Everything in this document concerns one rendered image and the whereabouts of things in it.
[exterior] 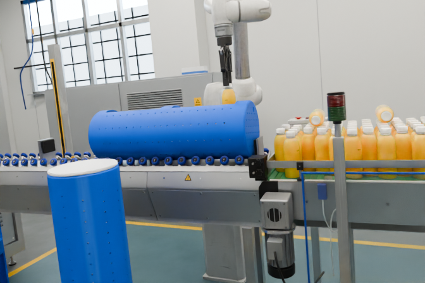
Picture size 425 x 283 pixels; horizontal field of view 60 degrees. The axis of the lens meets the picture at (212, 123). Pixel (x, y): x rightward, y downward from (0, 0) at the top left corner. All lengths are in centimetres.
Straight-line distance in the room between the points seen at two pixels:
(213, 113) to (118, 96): 238
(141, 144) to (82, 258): 62
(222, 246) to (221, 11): 153
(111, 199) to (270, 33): 346
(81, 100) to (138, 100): 76
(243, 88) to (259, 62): 222
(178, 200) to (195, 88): 182
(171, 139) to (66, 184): 56
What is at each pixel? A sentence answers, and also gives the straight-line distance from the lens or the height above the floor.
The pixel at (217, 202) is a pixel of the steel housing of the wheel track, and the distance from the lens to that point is 183.
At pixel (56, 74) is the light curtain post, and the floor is 149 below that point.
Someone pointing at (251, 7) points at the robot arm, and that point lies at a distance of 184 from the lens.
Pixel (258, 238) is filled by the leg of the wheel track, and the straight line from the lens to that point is 201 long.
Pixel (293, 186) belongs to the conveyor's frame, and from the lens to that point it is 159.
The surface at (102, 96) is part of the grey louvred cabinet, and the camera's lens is 417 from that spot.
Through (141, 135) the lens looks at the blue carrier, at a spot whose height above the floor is 110.
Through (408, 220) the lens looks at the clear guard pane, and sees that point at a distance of 157.
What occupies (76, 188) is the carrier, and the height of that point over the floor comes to 98.
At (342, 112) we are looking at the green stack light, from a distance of 136.
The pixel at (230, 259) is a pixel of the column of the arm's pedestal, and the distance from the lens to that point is 262.
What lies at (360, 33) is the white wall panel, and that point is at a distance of 448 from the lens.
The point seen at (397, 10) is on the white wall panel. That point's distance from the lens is 451.
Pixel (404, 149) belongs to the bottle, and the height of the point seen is 101.
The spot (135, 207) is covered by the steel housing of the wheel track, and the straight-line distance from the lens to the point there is 208.
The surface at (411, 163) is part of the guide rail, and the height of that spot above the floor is 97.
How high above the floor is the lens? 132
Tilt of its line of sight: 6 degrees down
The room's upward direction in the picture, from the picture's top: 5 degrees counter-clockwise
